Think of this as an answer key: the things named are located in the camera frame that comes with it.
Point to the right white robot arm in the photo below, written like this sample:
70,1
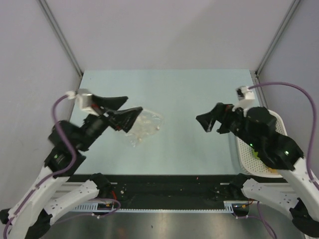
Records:
256,126

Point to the right aluminium corner post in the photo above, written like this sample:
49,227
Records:
295,4

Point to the left aluminium corner post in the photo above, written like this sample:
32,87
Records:
49,15

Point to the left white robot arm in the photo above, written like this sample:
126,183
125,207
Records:
34,215

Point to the white slotted cable duct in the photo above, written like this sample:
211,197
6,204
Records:
104,208

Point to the clear polka dot zip bag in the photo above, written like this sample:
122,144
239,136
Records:
147,124

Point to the white perforated plastic basket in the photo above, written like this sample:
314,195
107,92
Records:
251,165

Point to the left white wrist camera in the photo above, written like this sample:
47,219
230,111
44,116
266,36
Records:
84,99

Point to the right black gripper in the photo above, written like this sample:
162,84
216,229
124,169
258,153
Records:
207,119

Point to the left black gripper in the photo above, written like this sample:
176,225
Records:
118,119

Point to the dark green fake pepper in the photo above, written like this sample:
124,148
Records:
255,154

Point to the orange fake fruit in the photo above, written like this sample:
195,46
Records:
273,171

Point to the aluminium corner post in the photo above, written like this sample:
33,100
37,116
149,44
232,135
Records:
295,4
49,15

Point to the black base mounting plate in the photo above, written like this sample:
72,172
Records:
172,191

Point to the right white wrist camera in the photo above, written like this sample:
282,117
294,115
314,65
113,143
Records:
245,96

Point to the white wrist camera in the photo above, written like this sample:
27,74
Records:
245,96
84,99

